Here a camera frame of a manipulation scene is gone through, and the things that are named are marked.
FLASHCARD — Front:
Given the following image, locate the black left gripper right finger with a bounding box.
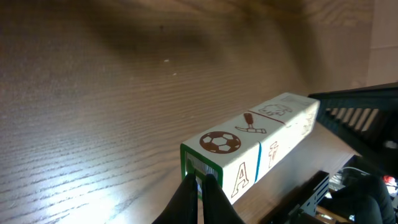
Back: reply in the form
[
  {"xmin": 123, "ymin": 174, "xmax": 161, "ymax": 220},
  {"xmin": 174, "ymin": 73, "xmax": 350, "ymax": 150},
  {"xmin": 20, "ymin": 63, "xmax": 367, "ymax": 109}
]
[{"xmin": 202, "ymin": 174, "xmax": 244, "ymax": 224}]

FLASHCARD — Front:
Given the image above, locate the soccer ball picture block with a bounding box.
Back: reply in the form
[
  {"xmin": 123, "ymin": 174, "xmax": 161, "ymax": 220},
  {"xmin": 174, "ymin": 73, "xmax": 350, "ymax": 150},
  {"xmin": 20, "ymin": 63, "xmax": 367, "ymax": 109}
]
[{"xmin": 180, "ymin": 131, "xmax": 261, "ymax": 204}]

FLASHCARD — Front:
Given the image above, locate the plain white picture block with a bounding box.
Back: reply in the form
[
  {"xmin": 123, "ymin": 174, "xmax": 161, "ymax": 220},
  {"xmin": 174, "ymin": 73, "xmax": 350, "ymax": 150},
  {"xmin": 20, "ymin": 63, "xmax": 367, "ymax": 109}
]
[{"xmin": 249, "ymin": 101, "xmax": 318, "ymax": 167}]

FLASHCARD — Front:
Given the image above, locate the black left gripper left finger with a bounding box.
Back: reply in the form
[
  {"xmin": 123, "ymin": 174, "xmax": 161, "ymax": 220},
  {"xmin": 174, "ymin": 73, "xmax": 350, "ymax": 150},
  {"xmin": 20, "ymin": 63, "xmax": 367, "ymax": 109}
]
[{"xmin": 152, "ymin": 173, "xmax": 198, "ymax": 224}]

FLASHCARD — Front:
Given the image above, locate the hammer picture block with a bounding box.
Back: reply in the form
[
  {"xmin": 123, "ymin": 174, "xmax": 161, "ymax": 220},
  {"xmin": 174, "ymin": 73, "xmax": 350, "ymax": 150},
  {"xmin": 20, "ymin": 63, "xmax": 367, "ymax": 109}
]
[{"xmin": 234, "ymin": 111, "xmax": 286, "ymax": 183}]

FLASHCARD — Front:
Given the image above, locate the blue sided picture block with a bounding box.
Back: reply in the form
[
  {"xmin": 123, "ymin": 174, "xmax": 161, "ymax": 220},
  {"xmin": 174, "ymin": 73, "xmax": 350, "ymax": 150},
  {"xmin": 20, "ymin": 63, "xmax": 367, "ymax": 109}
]
[{"xmin": 274, "ymin": 92, "xmax": 320, "ymax": 138}]

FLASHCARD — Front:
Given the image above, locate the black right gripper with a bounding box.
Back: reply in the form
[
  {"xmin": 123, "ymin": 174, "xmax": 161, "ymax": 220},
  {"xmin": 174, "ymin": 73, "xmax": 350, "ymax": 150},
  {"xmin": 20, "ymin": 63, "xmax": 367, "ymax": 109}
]
[{"xmin": 308, "ymin": 82, "xmax": 397, "ymax": 224}]

